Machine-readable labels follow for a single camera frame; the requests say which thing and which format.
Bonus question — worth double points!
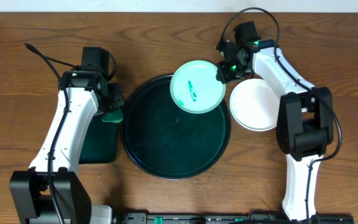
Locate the green scrubbing sponge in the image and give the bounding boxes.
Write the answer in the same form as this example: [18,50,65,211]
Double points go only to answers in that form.
[102,108,123,124]

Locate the white plate with stain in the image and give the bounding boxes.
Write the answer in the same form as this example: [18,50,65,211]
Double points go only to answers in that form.
[229,78,279,132]

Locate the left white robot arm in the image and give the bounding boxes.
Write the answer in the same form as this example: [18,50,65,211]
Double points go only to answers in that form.
[10,83,113,223]

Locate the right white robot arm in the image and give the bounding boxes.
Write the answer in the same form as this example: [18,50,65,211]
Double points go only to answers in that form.
[216,37,341,222]

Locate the black rectangular water tray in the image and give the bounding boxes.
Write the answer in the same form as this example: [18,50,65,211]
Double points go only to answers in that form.
[79,111,117,164]

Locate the round black serving tray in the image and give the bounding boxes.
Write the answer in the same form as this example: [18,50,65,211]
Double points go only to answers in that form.
[120,75,231,179]

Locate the mint green plate rear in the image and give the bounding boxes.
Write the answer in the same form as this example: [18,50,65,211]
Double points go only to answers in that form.
[170,60,226,114]

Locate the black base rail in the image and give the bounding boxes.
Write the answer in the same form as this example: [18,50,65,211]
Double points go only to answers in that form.
[111,210,355,224]

